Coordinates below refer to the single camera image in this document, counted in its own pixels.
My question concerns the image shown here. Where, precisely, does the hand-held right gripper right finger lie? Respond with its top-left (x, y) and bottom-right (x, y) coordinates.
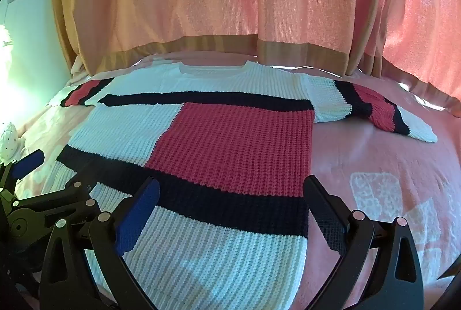
top-left (303, 175), bottom-right (424, 310)

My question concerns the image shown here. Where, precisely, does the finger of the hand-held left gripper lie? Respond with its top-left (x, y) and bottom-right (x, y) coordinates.
top-left (10, 181), bottom-right (101, 225)
top-left (0, 149), bottom-right (45, 201)

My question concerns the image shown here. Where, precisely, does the white fluffy object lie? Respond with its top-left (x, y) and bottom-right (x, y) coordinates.
top-left (0, 24), bottom-right (14, 59)

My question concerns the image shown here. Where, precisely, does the white red navy knit sweater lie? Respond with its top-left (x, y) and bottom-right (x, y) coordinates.
top-left (47, 61), bottom-right (439, 304)

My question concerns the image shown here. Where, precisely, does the white dotted plush toy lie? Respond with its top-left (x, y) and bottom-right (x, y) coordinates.
top-left (0, 121), bottom-right (19, 164)

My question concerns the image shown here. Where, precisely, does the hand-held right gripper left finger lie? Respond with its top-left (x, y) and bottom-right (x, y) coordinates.
top-left (39, 177), bottom-right (161, 310)

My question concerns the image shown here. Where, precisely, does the pink patterned bed blanket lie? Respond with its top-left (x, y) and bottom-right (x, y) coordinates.
top-left (0, 51), bottom-right (461, 310)

